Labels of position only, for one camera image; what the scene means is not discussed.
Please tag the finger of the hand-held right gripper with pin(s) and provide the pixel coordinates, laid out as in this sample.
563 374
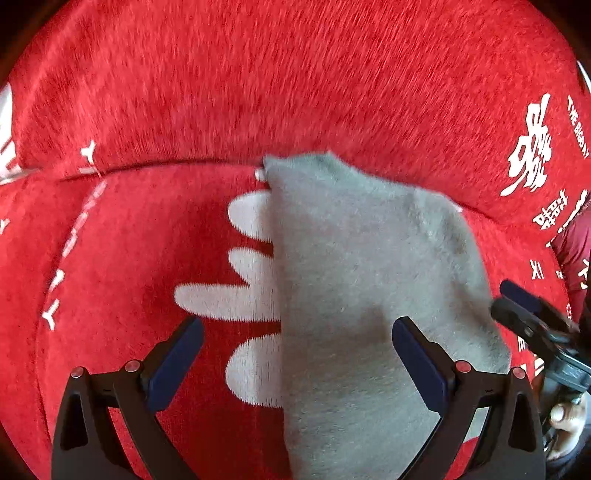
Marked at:
512 316
519 291

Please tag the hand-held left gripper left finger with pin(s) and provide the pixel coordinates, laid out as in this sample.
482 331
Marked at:
173 367

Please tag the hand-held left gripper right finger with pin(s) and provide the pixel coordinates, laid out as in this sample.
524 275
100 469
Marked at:
420 367

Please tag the grey small garment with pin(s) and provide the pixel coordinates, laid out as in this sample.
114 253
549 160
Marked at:
351 258

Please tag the person's right hand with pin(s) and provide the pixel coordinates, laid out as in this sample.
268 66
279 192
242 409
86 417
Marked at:
564 417

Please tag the person's dark red shirt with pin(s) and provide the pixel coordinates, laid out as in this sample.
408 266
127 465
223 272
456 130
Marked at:
575 249

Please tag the red blanket with white print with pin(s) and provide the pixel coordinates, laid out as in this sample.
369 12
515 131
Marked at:
277 83

